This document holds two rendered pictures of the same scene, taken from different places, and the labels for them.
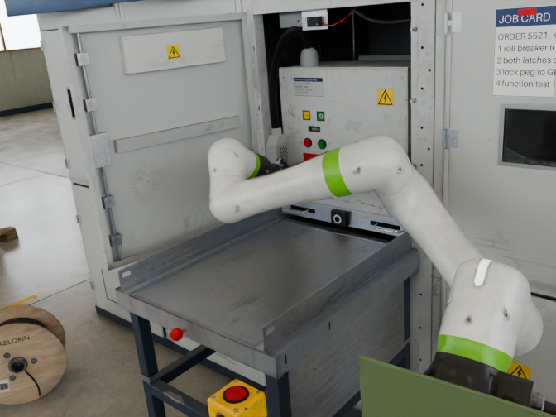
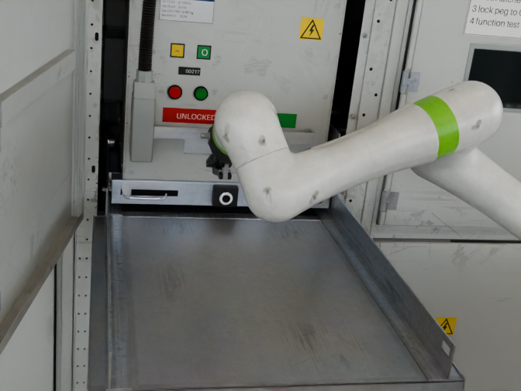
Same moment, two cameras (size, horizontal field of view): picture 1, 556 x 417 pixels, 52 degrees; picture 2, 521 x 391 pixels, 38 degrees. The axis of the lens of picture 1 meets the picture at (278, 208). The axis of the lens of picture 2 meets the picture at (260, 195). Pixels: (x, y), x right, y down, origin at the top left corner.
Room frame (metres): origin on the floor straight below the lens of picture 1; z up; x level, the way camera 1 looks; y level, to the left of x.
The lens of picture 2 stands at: (0.77, 1.13, 1.54)
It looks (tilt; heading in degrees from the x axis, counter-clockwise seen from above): 20 degrees down; 305
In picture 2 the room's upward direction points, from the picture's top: 6 degrees clockwise
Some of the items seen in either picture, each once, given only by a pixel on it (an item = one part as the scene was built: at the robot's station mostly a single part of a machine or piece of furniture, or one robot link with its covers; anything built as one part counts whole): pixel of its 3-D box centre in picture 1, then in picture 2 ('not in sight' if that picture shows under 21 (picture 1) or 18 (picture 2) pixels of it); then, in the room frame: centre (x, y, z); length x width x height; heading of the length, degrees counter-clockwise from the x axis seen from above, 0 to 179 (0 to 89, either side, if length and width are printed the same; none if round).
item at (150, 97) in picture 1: (176, 136); (30, 88); (1.85, 0.32, 1.21); 0.63 x 0.07 x 0.74; 126
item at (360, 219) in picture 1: (345, 214); (222, 191); (1.83, -0.23, 0.89); 0.54 x 0.05 x 0.06; 48
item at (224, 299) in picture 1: (271, 278); (247, 296); (1.54, 0.04, 0.82); 0.68 x 0.62 x 0.06; 138
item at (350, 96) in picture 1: (339, 143); (232, 91); (1.82, -0.22, 1.15); 0.48 x 0.01 x 0.48; 48
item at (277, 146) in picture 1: (279, 159); (142, 119); (1.91, -0.02, 1.09); 0.08 x 0.05 x 0.17; 138
